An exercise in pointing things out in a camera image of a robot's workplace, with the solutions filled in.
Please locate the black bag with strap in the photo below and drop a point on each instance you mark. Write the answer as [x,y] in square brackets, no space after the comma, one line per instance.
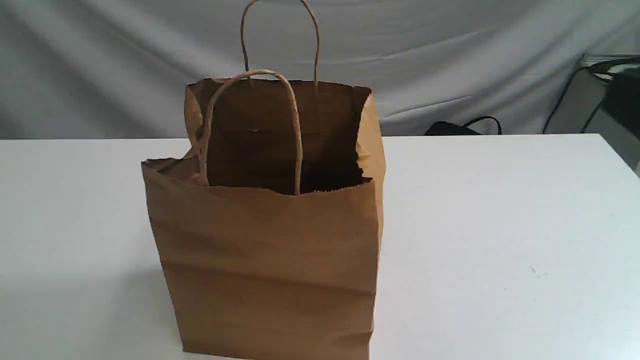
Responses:
[445,128]

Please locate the brown paper bag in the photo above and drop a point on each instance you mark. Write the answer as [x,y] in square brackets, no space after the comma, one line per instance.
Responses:
[269,228]

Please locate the white fabric backdrop curtain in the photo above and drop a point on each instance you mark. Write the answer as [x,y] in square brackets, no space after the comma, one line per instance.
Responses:
[96,69]

